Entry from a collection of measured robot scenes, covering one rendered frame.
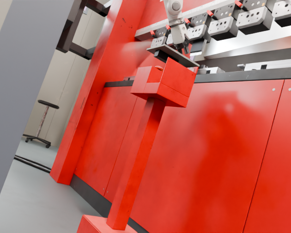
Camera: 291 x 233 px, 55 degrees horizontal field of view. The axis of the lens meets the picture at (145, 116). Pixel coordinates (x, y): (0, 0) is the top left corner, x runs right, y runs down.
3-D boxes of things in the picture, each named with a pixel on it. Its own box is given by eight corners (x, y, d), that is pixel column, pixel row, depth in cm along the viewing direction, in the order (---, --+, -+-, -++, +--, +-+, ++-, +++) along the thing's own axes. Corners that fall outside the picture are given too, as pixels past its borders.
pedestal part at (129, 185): (105, 223, 113) (147, 97, 119) (118, 224, 116) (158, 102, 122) (112, 229, 108) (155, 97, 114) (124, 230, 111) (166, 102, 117)
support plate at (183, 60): (146, 50, 161) (146, 48, 161) (179, 69, 174) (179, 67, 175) (164, 45, 146) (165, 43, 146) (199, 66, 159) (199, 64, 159)
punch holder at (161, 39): (149, 48, 210) (156, 28, 212) (158, 53, 214) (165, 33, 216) (161, 45, 197) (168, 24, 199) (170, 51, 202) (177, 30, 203)
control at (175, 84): (129, 93, 122) (142, 54, 124) (157, 105, 131) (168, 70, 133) (156, 93, 105) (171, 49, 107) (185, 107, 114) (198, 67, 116)
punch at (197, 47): (188, 55, 172) (193, 41, 174) (190, 57, 173) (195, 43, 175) (200, 53, 164) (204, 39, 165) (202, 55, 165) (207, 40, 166)
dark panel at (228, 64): (168, 106, 260) (183, 63, 265) (170, 107, 261) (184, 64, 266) (283, 114, 165) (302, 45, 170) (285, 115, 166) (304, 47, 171)
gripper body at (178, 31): (187, 20, 159) (191, 39, 162) (176, 23, 167) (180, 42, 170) (177, 22, 155) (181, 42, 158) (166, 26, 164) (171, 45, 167)
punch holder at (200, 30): (184, 39, 176) (191, 16, 178) (193, 46, 180) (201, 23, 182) (200, 35, 163) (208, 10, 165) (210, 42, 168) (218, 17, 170)
